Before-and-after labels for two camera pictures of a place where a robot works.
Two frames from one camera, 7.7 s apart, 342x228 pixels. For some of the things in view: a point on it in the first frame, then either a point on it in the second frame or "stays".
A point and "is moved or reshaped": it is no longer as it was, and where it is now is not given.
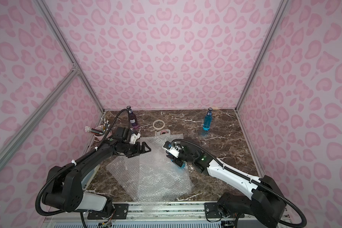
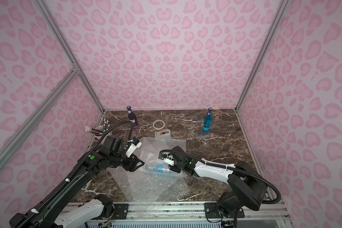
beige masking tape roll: x=158 y=128 stays
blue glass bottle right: x=207 y=119 stays
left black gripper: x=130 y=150 to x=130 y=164
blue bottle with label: x=183 y=166 is moved or reshaped
